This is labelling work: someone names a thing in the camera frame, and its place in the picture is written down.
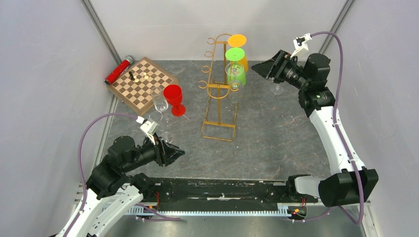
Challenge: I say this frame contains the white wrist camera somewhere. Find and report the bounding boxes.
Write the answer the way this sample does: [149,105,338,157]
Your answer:
[291,33,312,58]
[136,116,159,145]

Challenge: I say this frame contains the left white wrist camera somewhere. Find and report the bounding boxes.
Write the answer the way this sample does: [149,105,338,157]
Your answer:
[136,116,159,145]

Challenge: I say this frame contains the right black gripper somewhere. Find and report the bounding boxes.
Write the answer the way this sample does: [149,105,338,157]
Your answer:
[252,49,310,90]

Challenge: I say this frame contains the red glitter tube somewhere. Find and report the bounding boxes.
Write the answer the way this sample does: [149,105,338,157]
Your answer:
[104,55,134,85]

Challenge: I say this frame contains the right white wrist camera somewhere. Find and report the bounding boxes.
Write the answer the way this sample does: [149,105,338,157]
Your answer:
[291,33,312,58]

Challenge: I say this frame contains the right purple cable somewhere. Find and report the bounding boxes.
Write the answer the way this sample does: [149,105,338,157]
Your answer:
[309,31,366,226]

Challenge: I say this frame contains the red wine glass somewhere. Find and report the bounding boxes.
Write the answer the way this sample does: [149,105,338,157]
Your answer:
[163,84,186,117]

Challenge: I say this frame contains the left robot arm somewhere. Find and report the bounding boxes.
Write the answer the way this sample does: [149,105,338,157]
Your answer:
[57,135,185,237]

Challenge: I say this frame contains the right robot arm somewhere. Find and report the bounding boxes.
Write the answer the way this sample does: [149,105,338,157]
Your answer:
[251,50,379,207]

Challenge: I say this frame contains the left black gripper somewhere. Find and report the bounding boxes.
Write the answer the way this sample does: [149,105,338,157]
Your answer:
[123,131,186,172]

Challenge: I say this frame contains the wooden chessboard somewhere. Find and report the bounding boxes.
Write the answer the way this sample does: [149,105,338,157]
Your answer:
[107,57,179,116]

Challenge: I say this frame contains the clear green-rimmed wine glass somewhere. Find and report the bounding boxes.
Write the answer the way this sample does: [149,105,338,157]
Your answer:
[160,113,173,143]

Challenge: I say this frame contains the orange wine glass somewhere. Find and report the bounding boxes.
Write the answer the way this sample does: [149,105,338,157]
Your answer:
[225,34,249,72]

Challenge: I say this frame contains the green wine glass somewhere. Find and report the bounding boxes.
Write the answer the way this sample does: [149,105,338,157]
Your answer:
[225,47,246,86]

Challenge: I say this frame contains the clear back wine glass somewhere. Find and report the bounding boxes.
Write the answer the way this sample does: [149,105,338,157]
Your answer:
[225,62,245,103]

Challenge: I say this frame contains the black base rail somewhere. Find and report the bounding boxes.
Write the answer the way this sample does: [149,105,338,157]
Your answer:
[131,178,318,219]

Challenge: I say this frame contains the gold wire glass rack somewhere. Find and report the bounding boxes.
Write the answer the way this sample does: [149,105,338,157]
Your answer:
[199,33,238,142]

